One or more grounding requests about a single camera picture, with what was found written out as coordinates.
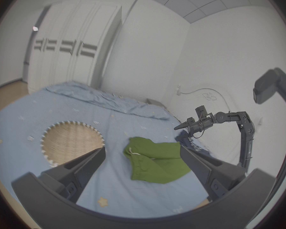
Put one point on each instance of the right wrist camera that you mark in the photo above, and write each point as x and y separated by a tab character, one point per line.
201	111

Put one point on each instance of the green shorts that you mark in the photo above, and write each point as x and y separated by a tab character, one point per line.
155	166

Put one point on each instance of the round woven basket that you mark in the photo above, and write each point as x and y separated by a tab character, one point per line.
71	142

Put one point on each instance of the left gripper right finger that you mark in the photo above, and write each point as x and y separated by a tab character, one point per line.
205	170

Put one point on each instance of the pale blue quilt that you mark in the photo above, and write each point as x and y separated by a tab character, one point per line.
114	101

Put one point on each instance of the dark blue printed T-shirt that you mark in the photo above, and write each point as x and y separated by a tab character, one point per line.
197	148

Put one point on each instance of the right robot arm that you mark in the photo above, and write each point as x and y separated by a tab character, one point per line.
246	137

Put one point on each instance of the white wardrobe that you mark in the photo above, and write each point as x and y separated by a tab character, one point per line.
69	44

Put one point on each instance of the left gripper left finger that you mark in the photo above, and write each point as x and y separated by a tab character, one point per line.
81	170

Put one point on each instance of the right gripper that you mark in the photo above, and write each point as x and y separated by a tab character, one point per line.
201	125

